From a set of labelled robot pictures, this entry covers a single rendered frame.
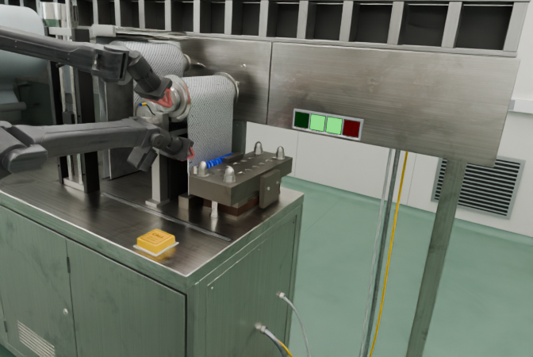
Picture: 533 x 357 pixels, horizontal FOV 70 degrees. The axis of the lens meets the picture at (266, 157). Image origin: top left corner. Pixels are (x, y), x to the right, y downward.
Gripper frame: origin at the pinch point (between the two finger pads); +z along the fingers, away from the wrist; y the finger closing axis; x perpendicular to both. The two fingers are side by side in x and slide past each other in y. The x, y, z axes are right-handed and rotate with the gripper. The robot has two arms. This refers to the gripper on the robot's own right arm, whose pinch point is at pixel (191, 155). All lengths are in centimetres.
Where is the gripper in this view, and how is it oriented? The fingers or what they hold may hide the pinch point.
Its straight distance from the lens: 124.5
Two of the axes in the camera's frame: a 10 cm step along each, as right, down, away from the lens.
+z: 4.0, 2.9, 8.7
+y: 8.6, 2.0, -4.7
